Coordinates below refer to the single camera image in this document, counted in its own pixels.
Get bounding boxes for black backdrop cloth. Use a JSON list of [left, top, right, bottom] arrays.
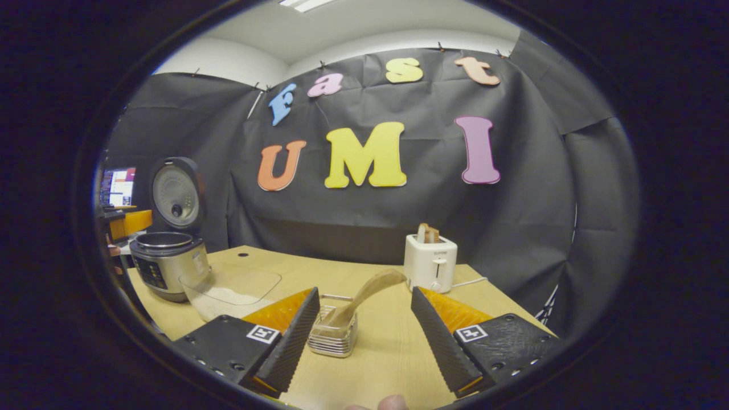
[[100, 28, 638, 337]]

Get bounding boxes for ceiling light panel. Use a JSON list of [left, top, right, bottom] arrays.
[[278, 0, 337, 13]]

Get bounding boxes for wooden spoon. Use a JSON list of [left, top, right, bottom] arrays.
[[319, 269, 408, 337]]

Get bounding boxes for white toaster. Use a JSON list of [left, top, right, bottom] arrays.
[[403, 233, 458, 294]]

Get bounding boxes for clear plastic rice container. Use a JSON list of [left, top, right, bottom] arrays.
[[178, 268, 282, 323]]

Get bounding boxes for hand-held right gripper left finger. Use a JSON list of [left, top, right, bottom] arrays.
[[171, 286, 321, 399]]

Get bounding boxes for black silver rice cooker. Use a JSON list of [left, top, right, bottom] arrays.
[[129, 157, 212, 302]]

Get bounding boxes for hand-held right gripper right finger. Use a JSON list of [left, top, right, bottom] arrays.
[[411, 286, 564, 398]]

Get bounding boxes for wire chopstick holder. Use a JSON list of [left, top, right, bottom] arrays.
[[308, 294, 358, 358]]

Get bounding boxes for computer monitor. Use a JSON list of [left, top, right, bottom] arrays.
[[100, 167, 137, 208]]

